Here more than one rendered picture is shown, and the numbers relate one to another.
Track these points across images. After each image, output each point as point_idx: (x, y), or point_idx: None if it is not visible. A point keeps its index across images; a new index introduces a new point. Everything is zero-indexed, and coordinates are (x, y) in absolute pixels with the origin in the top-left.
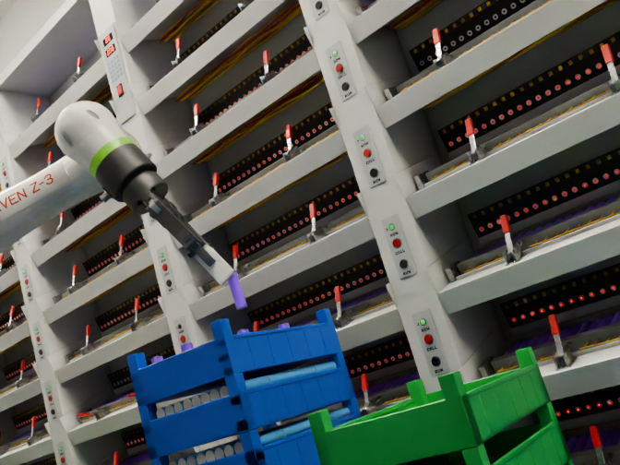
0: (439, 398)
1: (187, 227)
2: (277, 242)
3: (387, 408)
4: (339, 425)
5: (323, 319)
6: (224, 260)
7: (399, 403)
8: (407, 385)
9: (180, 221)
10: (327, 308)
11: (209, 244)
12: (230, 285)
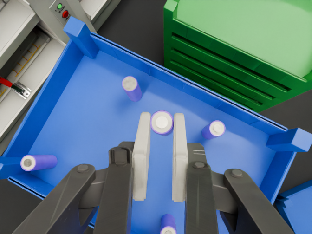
0: (174, 0)
1: (199, 216)
2: None
3: (217, 37)
4: (287, 70)
5: (87, 34)
6: (142, 128)
7: (197, 28)
8: (173, 12)
9: (274, 229)
10: (74, 18)
11: (131, 157)
12: (170, 132)
